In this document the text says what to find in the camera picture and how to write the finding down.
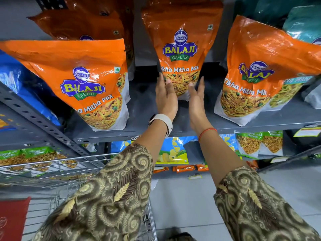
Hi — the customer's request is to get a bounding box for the person's right hand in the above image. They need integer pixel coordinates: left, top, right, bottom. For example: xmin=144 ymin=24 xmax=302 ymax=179
xmin=188 ymin=76 xmax=216 ymax=135

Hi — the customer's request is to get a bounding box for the person's right forearm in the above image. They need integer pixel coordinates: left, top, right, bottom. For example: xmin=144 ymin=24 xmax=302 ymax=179
xmin=198 ymin=128 xmax=321 ymax=241

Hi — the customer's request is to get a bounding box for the metal wire shopping cart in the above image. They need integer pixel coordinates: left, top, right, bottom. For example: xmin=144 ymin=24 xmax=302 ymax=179
xmin=0 ymin=152 xmax=158 ymax=241

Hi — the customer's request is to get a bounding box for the grey white snack packet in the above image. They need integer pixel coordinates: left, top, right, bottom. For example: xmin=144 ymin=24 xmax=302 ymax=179
xmin=301 ymin=81 xmax=321 ymax=110

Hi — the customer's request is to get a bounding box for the dark teal snack packet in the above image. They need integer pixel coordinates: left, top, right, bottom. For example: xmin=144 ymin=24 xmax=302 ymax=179
xmin=234 ymin=0 xmax=321 ymax=29

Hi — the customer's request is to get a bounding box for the yellow blue chips packet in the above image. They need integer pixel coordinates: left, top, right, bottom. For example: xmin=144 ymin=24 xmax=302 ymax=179
xmin=155 ymin=137 xmax=189 ymax=165

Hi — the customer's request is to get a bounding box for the green snack packet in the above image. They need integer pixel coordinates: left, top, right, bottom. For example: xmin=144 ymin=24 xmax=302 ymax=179
xmin=22 ymin=146 xmax=58 ymax=172
xmin=0 ymin=149 xmax=28 ymax=171
xmin=236 ymin=132 xmax=263 ymax=159
xmin=258 ymin=131 xmax=284 ymax=156

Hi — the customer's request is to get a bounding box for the grey metal shelf rack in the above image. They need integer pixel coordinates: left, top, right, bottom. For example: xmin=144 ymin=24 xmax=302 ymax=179
xmin=0 ymin=0 xmax=321 ymax=178

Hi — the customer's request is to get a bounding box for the white wristwatch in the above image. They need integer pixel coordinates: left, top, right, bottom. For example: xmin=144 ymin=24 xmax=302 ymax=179
xmin=148 ymin=113 xmax=173 ymax=138

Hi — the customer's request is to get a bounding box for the person's left hand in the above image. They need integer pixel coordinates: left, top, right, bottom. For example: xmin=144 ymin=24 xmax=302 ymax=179
xmin=155 ymin=72 xmax=179 ymax=121

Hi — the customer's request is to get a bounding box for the red cart seat flap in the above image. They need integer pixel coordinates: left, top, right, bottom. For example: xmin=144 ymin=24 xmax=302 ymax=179
xmin=0 ymin=197 xmax=31 ymax=241

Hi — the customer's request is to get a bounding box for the blue snack packet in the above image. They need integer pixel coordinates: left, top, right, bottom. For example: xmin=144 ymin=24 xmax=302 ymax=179
xmin=0 ymin=50 xmax=61 ymax=126

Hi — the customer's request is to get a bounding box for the person's left forearm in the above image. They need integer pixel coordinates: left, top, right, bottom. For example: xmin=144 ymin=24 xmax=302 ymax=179
xmin=33 ymin=117 xmax=174 ymax=241

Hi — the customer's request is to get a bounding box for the orange snack mix packet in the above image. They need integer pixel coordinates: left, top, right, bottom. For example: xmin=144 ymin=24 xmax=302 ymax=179
xmin=267 ymin=76 xmax=315 ymax=112
xmin=0 ymin=39 xmax=130 ymax=132
xmin=27 ymin=0 xmax=136 ymax=81
xmin=214 ymin=15 xmax=321 ymax=127
xmin=147 ymin=0 xmax=222 ymax=9
xmin=141 ymin=0 xmax=224 ymax=102

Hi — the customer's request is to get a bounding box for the red thread bracelet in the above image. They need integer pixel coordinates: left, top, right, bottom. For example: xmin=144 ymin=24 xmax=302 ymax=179
xmin=198 ymin=128 xmax=218 ymax=142

